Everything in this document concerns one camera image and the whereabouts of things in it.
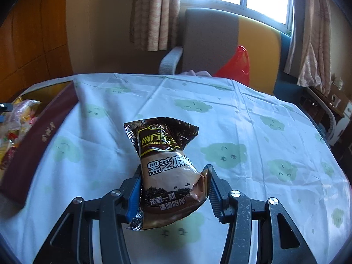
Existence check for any red plastic bag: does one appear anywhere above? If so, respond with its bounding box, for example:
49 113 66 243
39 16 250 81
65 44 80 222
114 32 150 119
214 45 251 86

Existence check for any grey chair frame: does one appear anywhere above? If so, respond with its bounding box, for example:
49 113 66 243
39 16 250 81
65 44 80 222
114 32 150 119
302 86 337 143

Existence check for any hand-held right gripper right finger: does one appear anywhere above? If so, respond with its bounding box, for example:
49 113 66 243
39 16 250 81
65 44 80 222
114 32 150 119
207 165 312 264

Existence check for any heap of mixed snack packets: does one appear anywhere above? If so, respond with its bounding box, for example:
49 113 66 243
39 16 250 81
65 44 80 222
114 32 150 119
0 99 42 171

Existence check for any beige patterned curtain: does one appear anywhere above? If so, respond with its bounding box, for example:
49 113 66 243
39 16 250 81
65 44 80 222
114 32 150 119
130 0 187 52
283 0 333 94

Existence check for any white box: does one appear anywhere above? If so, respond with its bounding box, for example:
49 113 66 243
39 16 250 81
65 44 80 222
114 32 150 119
328 107 351 147

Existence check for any grey yellow blue armchair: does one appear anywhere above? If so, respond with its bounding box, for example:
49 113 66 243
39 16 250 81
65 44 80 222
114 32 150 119
159 8 306 99

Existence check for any brown sesame paste packet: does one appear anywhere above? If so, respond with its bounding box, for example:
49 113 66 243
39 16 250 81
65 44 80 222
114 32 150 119
123 118 212 231

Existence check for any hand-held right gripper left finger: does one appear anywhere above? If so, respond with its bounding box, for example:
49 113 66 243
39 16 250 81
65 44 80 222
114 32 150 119
41 170 143 264

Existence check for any orange wooden wardrobe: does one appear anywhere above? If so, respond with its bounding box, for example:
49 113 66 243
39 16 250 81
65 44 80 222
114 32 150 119
0 0 75 102

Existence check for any brown tin box gold inside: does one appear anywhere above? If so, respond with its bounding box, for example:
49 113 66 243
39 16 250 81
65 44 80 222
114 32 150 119
0 81 80 207

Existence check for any pink cloth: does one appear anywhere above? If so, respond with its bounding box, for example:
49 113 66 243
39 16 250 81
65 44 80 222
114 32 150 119
180 69 212 77

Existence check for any white tablecloth green cloud print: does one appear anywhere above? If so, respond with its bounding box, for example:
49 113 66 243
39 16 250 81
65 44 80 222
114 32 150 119
0 73 350 264

